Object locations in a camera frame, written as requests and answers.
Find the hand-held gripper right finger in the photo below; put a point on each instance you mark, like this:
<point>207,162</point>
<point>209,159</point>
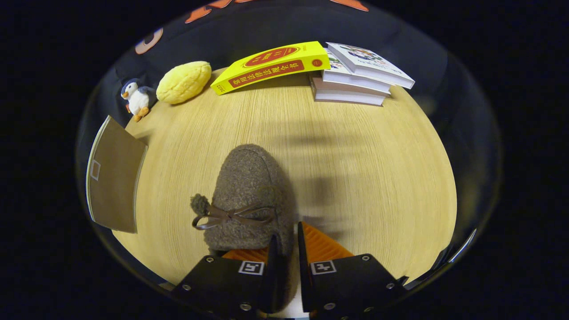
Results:
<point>346,284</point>

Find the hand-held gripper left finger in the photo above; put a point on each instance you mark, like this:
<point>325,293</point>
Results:
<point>231,284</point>

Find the brown fuzzy shoe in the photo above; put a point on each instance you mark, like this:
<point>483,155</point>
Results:
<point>249,182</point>

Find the beige fabric storage box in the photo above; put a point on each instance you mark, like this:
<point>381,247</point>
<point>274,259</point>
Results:
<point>115,178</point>

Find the brown cover book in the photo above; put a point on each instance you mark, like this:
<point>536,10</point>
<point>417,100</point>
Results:
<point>342,95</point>

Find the white paperback book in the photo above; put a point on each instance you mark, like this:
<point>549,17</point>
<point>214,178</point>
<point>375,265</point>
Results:
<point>351,80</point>

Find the penguin plush toy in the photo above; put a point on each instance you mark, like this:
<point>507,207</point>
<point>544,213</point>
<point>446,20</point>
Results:
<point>138,100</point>

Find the yellow bun plush toy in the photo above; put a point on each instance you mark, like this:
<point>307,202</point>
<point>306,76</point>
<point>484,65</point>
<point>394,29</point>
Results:
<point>184,82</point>

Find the yellow book with red circle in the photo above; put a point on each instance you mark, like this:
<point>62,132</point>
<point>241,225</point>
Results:
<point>271,66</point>

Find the white illustrated book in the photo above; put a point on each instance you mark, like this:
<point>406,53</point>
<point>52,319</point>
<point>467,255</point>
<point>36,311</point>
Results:
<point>369,62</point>

